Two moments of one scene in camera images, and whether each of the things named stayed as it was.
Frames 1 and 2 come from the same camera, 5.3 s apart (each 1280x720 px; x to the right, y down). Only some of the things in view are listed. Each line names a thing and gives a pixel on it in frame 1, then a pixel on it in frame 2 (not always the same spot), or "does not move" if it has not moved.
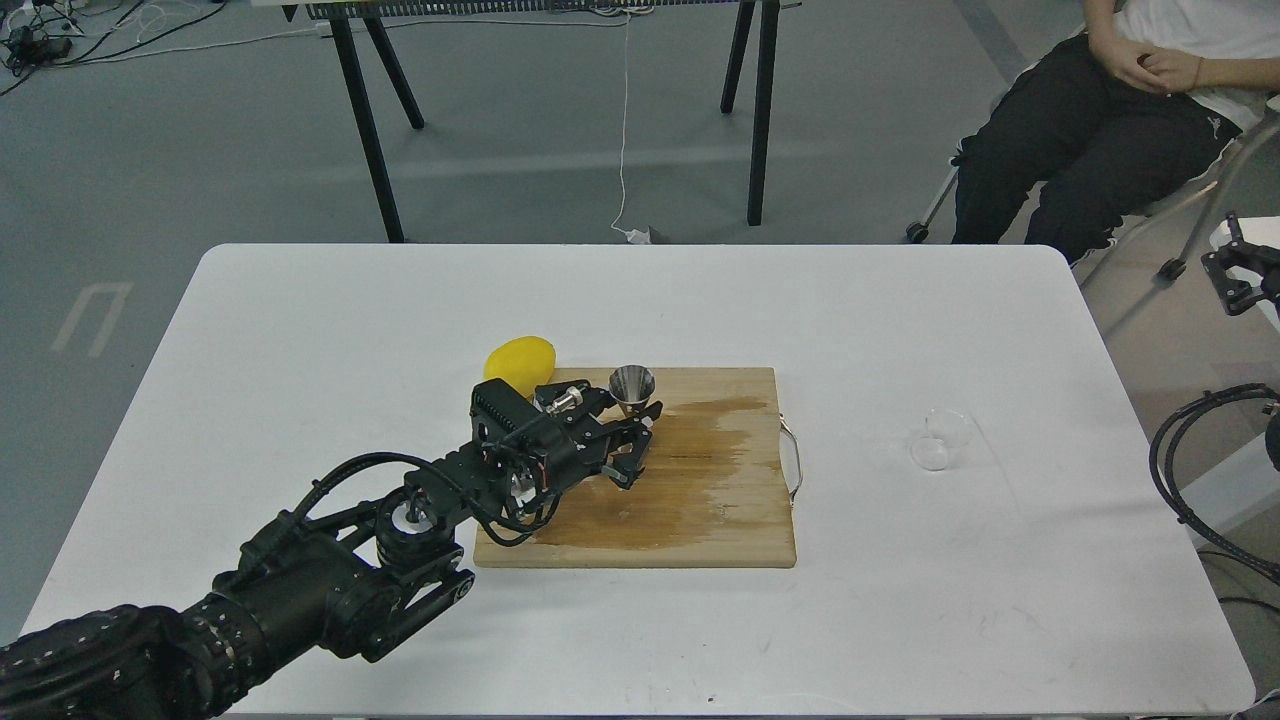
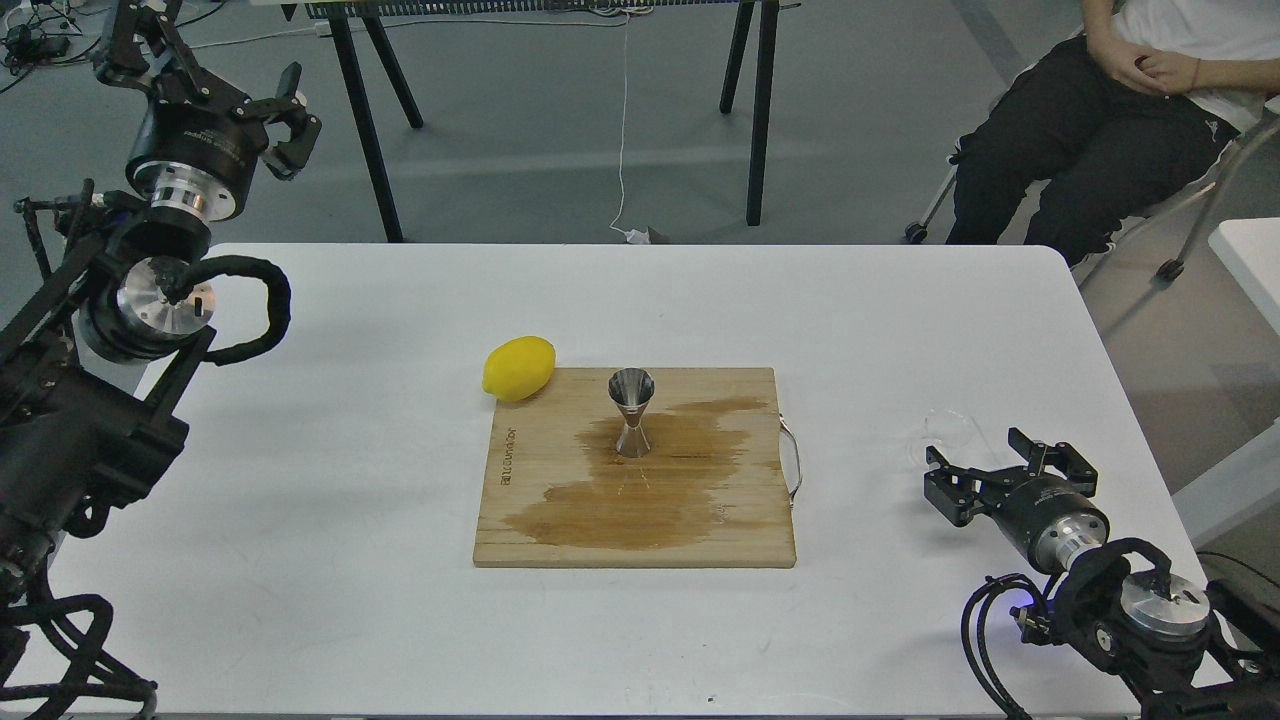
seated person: [1148, 97] does not move
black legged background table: [345, 13] does not move
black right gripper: [1236, 296] → [1046, 518]
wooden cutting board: [713, 491] does not move
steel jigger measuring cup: [631, 386] does not move
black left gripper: [567, 432] → [196, 146]
